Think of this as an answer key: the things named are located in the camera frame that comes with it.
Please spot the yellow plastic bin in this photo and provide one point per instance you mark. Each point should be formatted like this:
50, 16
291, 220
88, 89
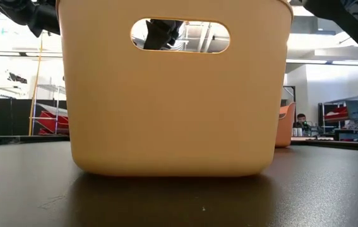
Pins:
178, 110

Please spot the orange plastic bin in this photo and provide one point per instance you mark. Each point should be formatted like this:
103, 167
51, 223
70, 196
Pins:
286, 129

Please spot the background black robot arm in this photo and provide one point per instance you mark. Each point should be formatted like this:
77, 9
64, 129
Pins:
306, 126

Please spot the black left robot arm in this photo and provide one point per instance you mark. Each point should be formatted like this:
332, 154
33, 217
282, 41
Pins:
39, 15

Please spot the red storage bins stack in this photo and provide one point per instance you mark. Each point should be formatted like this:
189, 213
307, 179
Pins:
50, 121

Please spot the person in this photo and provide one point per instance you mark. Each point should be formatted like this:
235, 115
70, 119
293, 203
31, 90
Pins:
301, 119

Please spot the small white background can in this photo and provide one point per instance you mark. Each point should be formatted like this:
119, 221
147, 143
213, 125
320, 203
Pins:
295, 132
300, 132

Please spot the ceiling light strip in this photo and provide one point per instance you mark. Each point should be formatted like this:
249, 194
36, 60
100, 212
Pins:
349, 62

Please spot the red storage bin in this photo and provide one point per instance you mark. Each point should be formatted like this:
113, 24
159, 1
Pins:
336, 114

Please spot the background work table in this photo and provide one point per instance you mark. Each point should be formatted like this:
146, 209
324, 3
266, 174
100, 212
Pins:
349, 135

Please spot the grey rectangular air duct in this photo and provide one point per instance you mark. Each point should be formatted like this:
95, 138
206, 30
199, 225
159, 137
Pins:
317, 25

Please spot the black aluminium frame rail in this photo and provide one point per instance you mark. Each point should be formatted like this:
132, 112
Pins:
339, 145
24, 139

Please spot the black partition wall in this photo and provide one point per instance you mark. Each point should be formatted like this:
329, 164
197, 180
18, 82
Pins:
8, 116

